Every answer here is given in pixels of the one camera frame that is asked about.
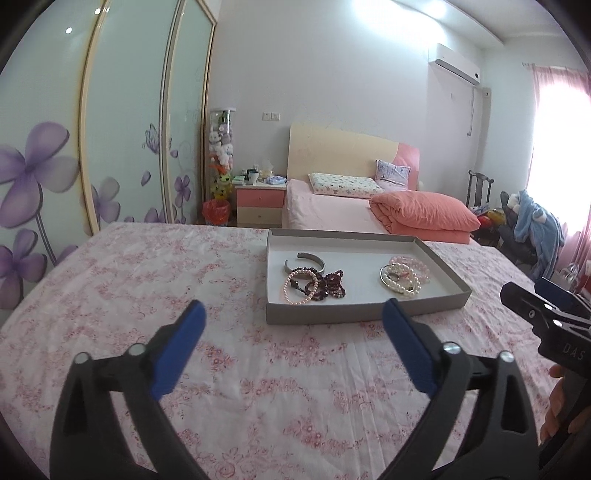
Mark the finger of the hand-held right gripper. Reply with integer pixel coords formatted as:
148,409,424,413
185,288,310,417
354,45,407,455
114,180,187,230
501,282,564,330
536,277,591,326

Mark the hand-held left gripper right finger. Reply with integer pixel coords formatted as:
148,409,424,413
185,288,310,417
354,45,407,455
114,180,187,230
381,298,541,480

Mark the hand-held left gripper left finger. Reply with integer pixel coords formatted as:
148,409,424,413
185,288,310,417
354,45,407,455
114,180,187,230
48,300,215,480

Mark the white pearl necklace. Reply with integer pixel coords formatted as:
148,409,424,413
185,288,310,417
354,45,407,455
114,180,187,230
387,263,422,296

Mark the silver bangle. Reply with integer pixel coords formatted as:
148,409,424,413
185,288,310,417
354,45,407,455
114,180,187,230
379,264,419,294

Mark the grey cardboard tray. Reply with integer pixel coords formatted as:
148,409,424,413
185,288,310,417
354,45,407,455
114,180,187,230
265,227,473,326

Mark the dark red bead bracelet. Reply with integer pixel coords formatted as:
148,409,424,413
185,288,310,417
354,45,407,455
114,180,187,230
318,270,347,298

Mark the black bead bracelet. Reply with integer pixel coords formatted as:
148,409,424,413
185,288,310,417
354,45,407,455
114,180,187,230
290,267,327,297

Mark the pink pearl necklace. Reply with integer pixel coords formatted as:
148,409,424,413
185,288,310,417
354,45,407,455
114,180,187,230
283,270,324,305

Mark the person's right hand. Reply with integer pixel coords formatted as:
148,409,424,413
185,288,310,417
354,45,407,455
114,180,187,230
540,364,585,441

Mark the black swivel chair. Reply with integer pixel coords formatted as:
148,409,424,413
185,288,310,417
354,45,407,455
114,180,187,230
498,191,550,266

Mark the pink floral bedsheet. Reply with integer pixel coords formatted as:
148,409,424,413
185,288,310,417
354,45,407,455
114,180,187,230
0,222,591,480

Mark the blue plush garment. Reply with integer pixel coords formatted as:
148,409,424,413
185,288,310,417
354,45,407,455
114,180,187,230
508,189,565,273

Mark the colourful toy pile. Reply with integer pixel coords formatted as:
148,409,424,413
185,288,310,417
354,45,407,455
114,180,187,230
473,205,506,245

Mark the black wooden chair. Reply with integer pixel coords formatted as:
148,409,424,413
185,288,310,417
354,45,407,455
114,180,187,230
467,170,495,208

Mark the orange quilt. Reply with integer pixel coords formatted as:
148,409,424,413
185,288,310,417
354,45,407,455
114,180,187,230
369,190,481,244

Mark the red trash bin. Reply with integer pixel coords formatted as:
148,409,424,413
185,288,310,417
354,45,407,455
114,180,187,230
202,199,230,227

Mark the pink bed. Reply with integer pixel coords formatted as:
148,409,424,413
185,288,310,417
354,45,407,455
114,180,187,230
281,179,384,232

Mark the green yellow plush toy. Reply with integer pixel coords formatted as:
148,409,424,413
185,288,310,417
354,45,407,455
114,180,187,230
210,166,232,201

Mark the pink nightstand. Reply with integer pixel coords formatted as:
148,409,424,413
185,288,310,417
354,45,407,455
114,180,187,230
233,180,287,228

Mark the white patterned pillow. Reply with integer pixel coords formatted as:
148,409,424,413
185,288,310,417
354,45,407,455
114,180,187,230
308,172,384,200

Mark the purple patterned pillow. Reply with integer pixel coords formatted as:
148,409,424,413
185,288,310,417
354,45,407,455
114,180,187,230
375,160,411,190

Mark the pink curtain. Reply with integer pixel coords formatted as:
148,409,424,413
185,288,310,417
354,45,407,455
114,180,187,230
531,65,591,278

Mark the plush toy display tube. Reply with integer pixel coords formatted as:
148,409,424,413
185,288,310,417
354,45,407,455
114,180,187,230
204,107,237,204

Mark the cream pink headboard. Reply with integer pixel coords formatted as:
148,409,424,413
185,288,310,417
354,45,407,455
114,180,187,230
287,122,422,191

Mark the floral sliding-door wardrobe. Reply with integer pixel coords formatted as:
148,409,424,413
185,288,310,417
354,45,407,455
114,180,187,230
0,0,218,296

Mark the white air conditioner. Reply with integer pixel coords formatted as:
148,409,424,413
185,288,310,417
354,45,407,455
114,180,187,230
428,43,481,86

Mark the pink bead bracelet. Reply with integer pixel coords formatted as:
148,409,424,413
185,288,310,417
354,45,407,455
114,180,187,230
390,255,432,283

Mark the silver cuff bracelet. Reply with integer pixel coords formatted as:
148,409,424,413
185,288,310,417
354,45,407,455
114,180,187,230
284,252,326,275

